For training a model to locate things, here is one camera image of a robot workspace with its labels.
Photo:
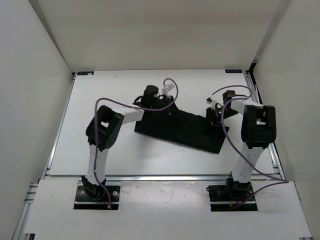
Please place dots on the white front cover board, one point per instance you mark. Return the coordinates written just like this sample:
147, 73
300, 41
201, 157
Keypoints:
165, 211

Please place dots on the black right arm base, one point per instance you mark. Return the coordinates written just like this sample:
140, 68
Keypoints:
232, 196

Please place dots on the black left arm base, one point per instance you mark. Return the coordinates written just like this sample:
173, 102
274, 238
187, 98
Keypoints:
94, 197

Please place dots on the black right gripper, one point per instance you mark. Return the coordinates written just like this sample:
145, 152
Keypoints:
212, 122

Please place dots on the blue right corner label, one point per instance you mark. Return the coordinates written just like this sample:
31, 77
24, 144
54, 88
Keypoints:
233, 71

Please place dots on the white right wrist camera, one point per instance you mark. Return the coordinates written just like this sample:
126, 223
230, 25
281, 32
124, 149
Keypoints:
213, 103

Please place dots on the blue corner label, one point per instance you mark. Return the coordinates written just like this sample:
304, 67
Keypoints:
233, 71
85, 73

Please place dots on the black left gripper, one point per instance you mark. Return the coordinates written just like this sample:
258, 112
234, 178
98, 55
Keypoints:
168, 100

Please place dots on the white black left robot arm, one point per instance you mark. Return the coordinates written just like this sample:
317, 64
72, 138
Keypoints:
103, 130

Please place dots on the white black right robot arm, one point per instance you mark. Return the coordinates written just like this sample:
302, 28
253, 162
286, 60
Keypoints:
258, 131

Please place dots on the black pleated skirt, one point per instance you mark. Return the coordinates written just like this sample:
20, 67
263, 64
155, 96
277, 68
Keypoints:
181, 127

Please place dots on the blue left corner label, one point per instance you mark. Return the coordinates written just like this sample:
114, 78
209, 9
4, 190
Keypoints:
85, 73

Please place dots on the aluminium table rail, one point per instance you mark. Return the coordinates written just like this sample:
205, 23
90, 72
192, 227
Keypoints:
161, 178

